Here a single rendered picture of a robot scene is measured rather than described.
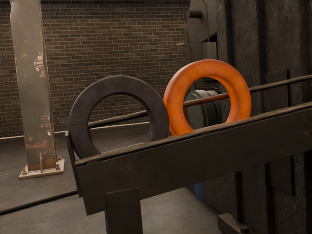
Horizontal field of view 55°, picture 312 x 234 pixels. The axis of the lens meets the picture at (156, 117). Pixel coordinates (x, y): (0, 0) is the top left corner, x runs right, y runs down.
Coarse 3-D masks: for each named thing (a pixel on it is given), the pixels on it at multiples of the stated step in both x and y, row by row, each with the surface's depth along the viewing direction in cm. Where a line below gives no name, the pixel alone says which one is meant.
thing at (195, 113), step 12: (192, 96) 197; (204, 96) 190; (192, 108) 199; (204, 108) 186; (216, 108) 187; (192, 120) 201; (204, 120) 185; (216, 120) 185; (216, 180) 165; (204, 192) 183; (216, 192) 166; (216, 204) 168
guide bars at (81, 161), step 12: (288, 108) 62; (300, 108) 62; (240, 120) 59; (252, 120) 59; (192, 132) 56; (204, 132) 56; (144, 144) 54; (156, 144) 54; (96, 156) 51; (108, 156) 52
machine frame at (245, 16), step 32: (224, 0) 127; (256, 0) 107; (288, 0) 91; (224, 32) 129; (256, 32) 108; (288, 32) 96; (256, 64) 110; (288, 64) 98; (256, 96) 112; (288, 96) 98; (288, 160) 101; (256, 192) 123; (288, 192) 103; (224, 224) 141; (256, 224) 126; (288, 224) 106
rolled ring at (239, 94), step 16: (192, 64) 58; (208, 64) 59; (224, 64) 60; (176, 80) 57; (192, 80) 58; (224, 80) 60; (240, 80) 61; (176, 96) 57; (240, 96) 61; (176, 112) 57; (240, 112) 61; (176, 128) 58
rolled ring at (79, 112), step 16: (112, 80) 53; (128, 80) 54; (80, 96) 52; (96, 96) 52; (144, 96) 55; (80, 112) 52; (160, 112) 56; (80, 128) 52; (160, 128) 56; (80, 144) 52
